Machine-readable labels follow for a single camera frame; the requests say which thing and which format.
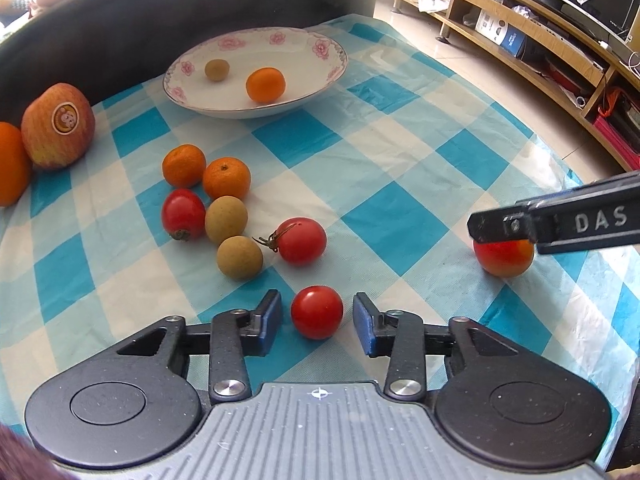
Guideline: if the large red tomato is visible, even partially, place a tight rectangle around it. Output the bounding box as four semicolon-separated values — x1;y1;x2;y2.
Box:
473;240;535;278

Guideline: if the brown longan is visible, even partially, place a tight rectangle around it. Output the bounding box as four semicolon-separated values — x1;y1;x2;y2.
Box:
204;58;230;82
216;235;264;281
205;195;248;246

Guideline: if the small red cherry tomato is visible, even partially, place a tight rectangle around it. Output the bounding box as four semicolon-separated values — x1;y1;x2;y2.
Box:
291;285;344;340

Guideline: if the red tomato with stem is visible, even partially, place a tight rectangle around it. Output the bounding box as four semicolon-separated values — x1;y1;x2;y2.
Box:
254;217;328;266

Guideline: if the mandarin orange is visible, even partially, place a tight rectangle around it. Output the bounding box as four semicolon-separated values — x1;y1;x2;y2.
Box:
202;157;250;200
162;144;206;188

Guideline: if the small mandarin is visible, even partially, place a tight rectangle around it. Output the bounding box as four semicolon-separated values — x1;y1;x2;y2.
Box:
245;67;286;104

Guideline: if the blue white checkered tablecloth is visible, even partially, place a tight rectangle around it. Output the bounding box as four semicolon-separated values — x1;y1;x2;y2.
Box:
1;15;639;466

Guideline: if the wooden tv shelf unit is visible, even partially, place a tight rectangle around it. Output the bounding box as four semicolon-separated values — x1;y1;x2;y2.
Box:
393;0;639;170

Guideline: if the blue white box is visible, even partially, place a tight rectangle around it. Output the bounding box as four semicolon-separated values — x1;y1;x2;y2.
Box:
475;10;526;58

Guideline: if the white floral porcelain plate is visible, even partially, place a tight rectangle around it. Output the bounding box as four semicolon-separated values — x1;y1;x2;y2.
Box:
163;27;348;119

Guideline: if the brown longan in plate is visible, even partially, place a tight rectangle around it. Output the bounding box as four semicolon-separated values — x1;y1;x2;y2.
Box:
204;58;230;82

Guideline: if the large orange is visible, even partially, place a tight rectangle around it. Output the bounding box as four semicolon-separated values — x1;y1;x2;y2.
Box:
0;122;32;207

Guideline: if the red apple with sticker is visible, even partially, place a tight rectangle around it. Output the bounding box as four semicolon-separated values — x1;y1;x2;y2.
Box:
21;82;96;170

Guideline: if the dark coffee table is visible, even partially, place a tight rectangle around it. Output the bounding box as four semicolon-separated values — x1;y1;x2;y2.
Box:
1;0;375;126

